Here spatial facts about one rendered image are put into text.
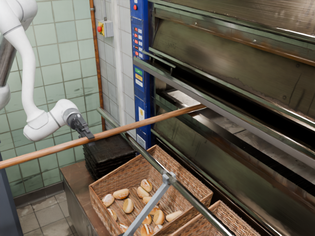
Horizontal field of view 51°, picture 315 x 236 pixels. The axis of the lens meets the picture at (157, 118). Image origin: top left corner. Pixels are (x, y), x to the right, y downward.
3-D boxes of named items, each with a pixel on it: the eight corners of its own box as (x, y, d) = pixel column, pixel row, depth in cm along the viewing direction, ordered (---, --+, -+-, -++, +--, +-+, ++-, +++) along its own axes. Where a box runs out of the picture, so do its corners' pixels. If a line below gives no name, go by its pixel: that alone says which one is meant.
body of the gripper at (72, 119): (81, 111, 166) (87, 118, 159) (83, 125, 170) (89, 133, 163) (66, 114, 163) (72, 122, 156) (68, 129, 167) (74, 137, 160)
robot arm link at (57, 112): (84, 117, 175) (63, 131, 172) (75, 106, 187) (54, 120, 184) (74, 102, 169) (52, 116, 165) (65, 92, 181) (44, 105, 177)
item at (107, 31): (108, 33, 238) (107, 18, 233) (114, 36, 231) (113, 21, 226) (98, 34, 235) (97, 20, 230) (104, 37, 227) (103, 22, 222)
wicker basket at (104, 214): (157, 177, 224) (156, 142, 211) (212, 231, 181) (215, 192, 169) (89, 204, 201) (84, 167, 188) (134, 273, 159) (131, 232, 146)
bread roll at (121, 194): (128, 187, 203) (131, 195, 201) (126, 189, 209) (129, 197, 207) (113, 191, 199) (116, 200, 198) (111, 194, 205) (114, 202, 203)
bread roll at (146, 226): (155, 240, 175) (154, 232, 172) (142, 243, 173) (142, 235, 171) (150, 226, 183) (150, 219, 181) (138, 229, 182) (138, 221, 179)
